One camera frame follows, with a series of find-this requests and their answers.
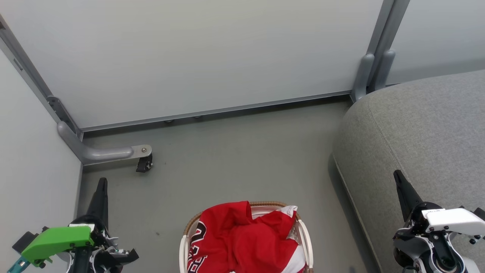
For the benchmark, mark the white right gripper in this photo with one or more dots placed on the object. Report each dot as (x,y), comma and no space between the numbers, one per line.
(451,222)

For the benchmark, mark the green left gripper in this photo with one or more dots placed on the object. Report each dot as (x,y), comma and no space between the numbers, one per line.
(57,240)

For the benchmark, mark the red jersey with white trim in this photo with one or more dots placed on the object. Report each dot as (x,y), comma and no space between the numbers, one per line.
(242,239)

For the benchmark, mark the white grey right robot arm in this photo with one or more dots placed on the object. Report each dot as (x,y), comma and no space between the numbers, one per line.
(435,252)

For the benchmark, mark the grey fabric sofa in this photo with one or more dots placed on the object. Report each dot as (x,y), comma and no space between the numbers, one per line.
(416,132)

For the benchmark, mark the grey metal partition foot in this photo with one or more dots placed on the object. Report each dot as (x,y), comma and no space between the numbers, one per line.
(98,152)

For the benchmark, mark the woven laundry basket white rim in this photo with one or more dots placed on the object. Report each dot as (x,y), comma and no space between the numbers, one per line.
(307,242)

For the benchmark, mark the grey partition corner post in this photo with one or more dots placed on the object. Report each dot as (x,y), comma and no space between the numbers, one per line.
(34,77)

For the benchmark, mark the grey aluminium partition rail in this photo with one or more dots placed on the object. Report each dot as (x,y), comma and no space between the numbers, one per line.
(212,112)

